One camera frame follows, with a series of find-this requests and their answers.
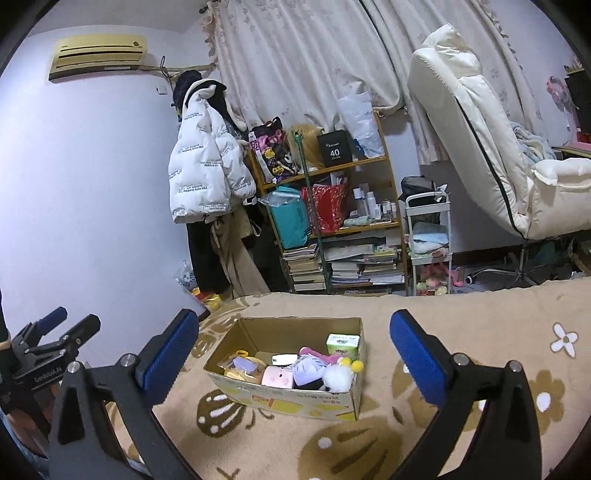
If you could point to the white trolley cart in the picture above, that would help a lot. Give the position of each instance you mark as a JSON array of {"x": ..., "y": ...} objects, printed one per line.
[{"x": 429, "y": 241}]

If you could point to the wooden bookshelf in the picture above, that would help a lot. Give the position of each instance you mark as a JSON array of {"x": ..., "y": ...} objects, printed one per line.
[{"x": 371, "y": 204}]

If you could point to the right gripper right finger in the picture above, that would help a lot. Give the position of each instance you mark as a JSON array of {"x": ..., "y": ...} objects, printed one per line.
[{"x": 506, "y": 443}]

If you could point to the black cartoon print bag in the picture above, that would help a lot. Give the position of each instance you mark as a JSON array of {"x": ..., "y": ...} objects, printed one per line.
[{"x": 270, "y": 147}]

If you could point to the open cardboard box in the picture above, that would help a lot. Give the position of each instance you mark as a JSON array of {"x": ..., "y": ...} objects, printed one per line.
[{"x": 264, "y": 337}]

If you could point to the wall air conditioner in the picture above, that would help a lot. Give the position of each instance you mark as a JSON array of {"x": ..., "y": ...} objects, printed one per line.
[{"x": 95, "y": 53}]

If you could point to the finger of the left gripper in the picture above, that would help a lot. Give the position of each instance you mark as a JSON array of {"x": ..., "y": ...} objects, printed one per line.
[
  {"x": 75, "y": 337},
  {"x": 28, "y": 337}
]

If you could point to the cream reclining chair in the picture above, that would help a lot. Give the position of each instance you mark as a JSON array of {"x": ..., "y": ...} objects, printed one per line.
[{"x": 530, "y": 200}]

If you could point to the pink white spotted plush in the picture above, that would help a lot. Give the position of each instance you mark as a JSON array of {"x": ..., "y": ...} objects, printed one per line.
[{"x": 328, "y": 359}]

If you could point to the snack bag on floor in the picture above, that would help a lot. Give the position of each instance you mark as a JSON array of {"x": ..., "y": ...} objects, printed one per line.
[{"x": 185, "y": 277}]

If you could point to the person's left hand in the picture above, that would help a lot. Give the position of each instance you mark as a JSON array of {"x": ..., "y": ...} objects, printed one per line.
[{"x": 27, "y": 432}]

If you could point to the green pole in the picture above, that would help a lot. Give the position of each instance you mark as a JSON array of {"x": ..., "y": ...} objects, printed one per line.
[{"x": 298, "y": 139}]

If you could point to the white plastic bag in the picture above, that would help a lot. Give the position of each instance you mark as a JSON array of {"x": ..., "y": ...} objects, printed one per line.
[{"x": 356, "y": 112}]

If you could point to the red patterned gift bag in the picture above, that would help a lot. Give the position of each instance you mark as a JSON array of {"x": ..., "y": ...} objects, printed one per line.
[{"x": 330, "y": 201}]

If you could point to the white-haired anime doll plush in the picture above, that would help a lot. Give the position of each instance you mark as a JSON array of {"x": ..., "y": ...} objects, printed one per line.
[{"x": 307, "y": 373}]

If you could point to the teal bag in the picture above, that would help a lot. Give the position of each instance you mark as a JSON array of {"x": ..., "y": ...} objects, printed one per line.
[{"x": 290, "y": 216}]

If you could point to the beige trench coat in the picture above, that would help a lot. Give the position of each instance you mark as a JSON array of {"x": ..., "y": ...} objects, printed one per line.
[{"x": 236, "y": 262}]

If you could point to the yellow bear plush keychain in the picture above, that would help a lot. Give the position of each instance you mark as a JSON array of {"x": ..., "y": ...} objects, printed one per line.
[{"x": 226, "y": 366}]

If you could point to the lilac item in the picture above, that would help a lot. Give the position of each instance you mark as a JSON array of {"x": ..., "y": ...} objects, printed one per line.
[{"x": 247, "y": 366}]

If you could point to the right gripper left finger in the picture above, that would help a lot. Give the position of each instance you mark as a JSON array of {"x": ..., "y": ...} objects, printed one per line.
[{"x": 83, "y": 443}]

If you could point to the green tissue pack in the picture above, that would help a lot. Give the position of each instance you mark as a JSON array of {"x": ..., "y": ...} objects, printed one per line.
[{"x": 344, "y": 345}]

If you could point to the black box number 40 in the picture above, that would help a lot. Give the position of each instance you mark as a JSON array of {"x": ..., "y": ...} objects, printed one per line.
[{"x": 335, "y": 148}]

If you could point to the stack of books right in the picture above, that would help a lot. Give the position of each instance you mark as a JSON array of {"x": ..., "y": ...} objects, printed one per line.
[{"x": 366, "y": 259}]

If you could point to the stack of books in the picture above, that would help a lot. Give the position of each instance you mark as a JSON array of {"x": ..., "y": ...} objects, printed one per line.
[
  {"x": 304, "y": 269},
  {"x": 366, "y": 259}
]

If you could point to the black face mask packet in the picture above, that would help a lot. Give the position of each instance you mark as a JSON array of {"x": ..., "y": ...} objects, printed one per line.
[{"x": 283, "y": 360}]

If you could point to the floral cream curtain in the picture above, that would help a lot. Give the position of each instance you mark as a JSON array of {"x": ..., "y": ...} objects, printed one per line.
[{"x": 295, "y": 59}]

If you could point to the pink swirl roll plush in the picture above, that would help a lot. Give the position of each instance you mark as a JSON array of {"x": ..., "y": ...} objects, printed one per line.
[{"x": 276, "y": 377}]

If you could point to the white fluffy pompom plush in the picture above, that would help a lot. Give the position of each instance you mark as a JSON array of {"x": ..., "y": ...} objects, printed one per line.
[{"x": 338, "y": 377}]

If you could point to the white puffer jacket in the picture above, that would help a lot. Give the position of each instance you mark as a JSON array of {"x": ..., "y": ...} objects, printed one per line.
[{"x": 207, "y": 175}]

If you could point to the stack of books left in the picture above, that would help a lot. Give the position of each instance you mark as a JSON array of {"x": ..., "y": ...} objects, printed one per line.
[{"x": 304, "y": 269}]

